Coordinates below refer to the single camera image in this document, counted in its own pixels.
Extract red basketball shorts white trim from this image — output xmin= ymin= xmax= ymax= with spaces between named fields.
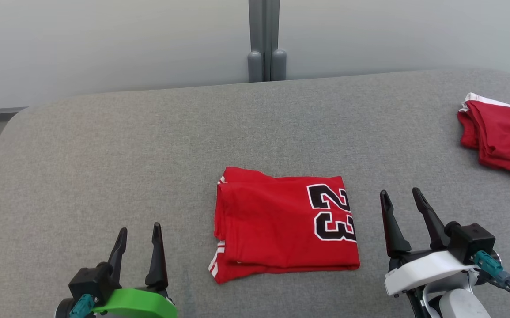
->
xmin=457 ymin=92 xmax=510 ymax=180

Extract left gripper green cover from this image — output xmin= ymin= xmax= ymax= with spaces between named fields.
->
xmin=94 ymin=222 xmax=179 ymax=318

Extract red shirt white sleeves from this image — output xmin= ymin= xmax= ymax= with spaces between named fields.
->
xmin=208 ymin=167 xmax=361 ymax=285

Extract grey partition post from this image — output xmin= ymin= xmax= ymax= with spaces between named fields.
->
xmin=247 ymin=0 xmax=287 ymax=83

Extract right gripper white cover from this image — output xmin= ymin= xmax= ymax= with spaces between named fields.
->
xmin=380 ymin=187 xmax=476 ymax=297

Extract grey fabric sofa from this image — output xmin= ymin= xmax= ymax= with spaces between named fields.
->
xmin=0 ymin=67 xmax=510 ymax=318

